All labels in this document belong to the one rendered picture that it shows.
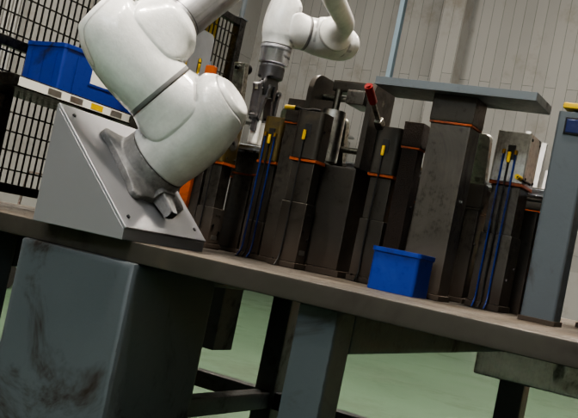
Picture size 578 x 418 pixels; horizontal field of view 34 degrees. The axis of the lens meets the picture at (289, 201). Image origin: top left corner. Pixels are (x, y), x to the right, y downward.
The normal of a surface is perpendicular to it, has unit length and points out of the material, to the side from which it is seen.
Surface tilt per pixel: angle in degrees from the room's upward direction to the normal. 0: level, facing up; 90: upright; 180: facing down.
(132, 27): 75
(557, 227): 90
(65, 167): 90
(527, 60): 90
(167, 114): 107
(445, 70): 90
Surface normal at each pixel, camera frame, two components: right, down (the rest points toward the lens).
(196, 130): -0.02, 0.32
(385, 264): -0.46, -0.13
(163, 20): 0.40, -0.21
